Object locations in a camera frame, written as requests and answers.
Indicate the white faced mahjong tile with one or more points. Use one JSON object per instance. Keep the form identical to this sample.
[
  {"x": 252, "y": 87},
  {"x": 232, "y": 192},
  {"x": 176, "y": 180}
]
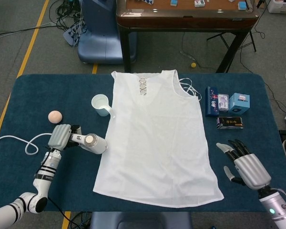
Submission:
[{"x": 197, "y": 3}]

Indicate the white plastic crate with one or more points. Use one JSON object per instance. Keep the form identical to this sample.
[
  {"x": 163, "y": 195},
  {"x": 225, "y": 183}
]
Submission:
[{"x": 281, "y": 4}]

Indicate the beige wooden ball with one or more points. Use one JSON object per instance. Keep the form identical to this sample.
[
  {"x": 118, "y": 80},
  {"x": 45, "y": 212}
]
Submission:
[{"x": 55, "y": 117}]

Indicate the light blue cube box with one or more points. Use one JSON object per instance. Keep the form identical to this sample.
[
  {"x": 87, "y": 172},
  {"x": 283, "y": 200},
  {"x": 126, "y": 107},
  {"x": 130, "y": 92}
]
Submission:
[{"x": 239, "y": 103}]

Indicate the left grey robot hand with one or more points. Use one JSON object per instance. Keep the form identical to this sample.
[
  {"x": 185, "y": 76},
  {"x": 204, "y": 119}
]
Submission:
[{"x": 59, "y": 137}]

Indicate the dark blue table cloth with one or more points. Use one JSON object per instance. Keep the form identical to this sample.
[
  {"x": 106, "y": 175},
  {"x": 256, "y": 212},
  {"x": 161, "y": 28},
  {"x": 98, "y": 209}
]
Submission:
[{"x": 50, "y": 95}]

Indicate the white plastic cup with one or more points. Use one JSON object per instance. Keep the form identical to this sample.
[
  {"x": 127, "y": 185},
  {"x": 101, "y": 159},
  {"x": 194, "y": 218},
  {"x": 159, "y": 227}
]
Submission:
[{"x": 102, "y": 111}]

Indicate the blue white snake cube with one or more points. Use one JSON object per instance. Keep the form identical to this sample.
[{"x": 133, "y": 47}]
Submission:
[{"x": 145, "y": 2}]

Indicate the white handheld garment steamer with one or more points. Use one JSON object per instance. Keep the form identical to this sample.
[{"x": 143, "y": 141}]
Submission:
[{"x": 97, "y": 145}]

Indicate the brown mahjong table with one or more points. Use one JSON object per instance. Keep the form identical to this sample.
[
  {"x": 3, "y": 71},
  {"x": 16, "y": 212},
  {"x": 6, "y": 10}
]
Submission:
[{"x": 181, "y": 22}]

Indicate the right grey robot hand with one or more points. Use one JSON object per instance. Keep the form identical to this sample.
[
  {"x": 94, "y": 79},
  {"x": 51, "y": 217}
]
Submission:
[{"x": 252, "y": 169}]

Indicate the small yellow ball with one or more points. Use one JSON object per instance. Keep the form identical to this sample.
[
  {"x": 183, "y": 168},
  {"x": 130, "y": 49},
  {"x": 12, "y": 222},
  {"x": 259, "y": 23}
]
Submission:
[{"x": 193, "y": 65}]

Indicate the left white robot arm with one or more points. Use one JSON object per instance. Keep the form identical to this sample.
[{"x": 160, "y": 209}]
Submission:
[{"x": 45, "y": 174}]

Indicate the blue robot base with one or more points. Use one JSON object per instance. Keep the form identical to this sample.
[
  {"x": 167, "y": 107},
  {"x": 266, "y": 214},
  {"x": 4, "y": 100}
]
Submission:
[{"x": 97, "y": 43}]

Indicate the small clear purple package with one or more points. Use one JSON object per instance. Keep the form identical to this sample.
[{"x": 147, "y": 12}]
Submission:
[{"x": 223, "y": 102}]

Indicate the blue mahjong tile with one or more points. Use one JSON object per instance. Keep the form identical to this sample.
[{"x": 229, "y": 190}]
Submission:
[
  {"x": 173, "y": 3},
  {"x": 242, "y": 5}
]

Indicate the black box gold print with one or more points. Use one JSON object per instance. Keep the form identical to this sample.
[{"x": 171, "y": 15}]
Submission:
[{"x": 230, "y": 122}]

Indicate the blue power strip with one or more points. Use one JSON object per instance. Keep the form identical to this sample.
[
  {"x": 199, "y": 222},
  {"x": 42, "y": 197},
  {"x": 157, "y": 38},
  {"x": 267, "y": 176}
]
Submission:
[{"x": 70, "y": 35}]

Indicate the white sleeveless shirt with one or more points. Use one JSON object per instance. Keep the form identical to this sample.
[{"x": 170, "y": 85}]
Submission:
[{"x": 152, "y": 143}]

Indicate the dark blue long box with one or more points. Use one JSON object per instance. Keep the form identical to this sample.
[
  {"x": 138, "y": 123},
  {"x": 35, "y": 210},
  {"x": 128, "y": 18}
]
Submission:
[{"x": 212, "y": 102}]

